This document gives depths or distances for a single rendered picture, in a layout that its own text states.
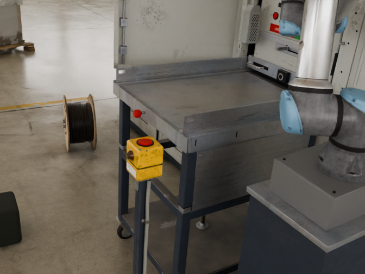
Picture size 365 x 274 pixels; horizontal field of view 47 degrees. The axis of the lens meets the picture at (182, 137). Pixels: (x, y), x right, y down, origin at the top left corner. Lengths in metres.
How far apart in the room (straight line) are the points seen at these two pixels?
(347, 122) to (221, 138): 0.45
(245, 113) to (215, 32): 0.75
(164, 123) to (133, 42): 0.69
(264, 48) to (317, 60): 0.97
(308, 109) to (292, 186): 0.24
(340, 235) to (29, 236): 1.60
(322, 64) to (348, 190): 0.34
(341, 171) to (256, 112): 0.44
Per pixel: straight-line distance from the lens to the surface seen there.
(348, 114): 1.16
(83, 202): 2.53
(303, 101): 1.13
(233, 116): 1.47
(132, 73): 1.84
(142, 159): 1.15
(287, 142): 1.70
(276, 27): 2.03
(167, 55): 2.11
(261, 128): 1.53
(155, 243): 1.96
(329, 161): 1.23
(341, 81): 1.74
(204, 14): 2.12
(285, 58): 1.99
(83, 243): 2.23
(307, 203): 1.22
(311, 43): 1.14
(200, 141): 1.38
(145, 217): 1.30
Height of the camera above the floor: 1.43
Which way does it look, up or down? 25 degrees down
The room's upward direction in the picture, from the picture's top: 5 degrees clockwise
